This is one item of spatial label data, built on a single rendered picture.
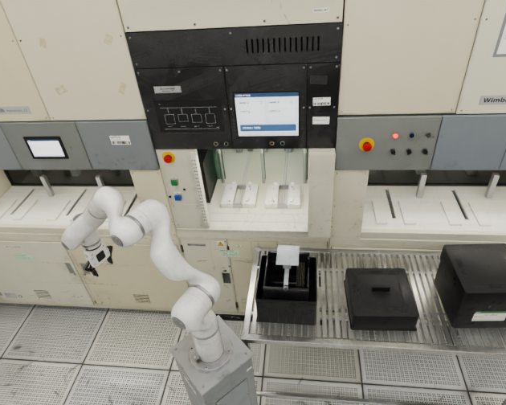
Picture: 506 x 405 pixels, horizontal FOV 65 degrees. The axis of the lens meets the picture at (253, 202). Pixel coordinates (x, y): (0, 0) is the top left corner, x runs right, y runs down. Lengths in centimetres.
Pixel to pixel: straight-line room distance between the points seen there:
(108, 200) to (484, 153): 161
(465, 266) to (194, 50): 149
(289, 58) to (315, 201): 71
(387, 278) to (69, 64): 176
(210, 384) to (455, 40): 169
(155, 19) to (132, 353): 209
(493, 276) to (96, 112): 192
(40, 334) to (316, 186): 228
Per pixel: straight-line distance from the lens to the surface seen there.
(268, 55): 172
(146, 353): 291
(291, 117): 182
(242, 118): 184
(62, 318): 335
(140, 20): 180
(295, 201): 237
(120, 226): 142
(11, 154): 244
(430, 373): 282
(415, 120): 188
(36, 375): 314
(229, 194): 246
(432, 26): 176
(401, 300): 197
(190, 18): 174
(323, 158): 187
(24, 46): 208
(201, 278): 156
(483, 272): 199
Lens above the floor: 237
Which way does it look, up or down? 38 degrees down
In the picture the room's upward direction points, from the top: 5 degrees counter-clockwise
